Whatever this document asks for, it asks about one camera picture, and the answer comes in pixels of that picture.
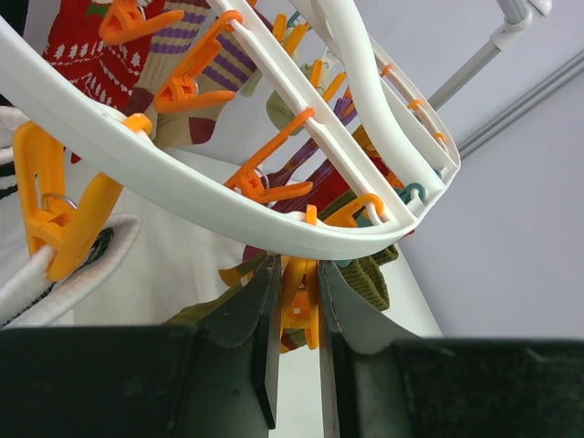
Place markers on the olive striped sock pair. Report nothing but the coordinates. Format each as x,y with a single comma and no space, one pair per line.
363,275

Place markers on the white striped sock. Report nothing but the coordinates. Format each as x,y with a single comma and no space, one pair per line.
60,238

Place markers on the purple orange striped sock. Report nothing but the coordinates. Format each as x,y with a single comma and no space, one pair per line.
345,110

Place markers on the red santa sock pair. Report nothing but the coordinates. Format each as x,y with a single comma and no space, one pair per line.
328,184

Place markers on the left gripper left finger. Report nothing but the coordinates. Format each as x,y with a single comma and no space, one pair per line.
231,376

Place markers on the red patterned sock pair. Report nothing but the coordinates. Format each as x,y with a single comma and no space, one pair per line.
74,48

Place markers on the beige purple striped sock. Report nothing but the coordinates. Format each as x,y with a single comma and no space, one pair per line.
230,69

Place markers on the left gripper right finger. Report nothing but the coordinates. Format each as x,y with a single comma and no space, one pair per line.
361,376

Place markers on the yellow clothespin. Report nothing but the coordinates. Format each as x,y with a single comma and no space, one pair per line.
299,299

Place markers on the cream fluffy sock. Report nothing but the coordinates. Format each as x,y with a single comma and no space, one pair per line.
297,95

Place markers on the white metal drying rack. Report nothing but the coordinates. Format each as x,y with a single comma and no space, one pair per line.
519,16

